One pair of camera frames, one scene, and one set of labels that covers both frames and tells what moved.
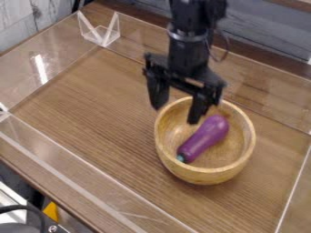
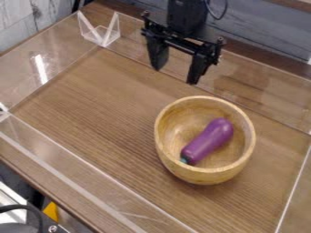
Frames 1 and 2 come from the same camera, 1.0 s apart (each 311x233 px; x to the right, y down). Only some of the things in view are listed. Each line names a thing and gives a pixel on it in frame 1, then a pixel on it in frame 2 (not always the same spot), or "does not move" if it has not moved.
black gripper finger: [157, 83] -> [157, 48]
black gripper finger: [203, 100] -> [200, 64]
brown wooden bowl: [227, 157] does not move
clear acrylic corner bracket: [103, 35] does not move
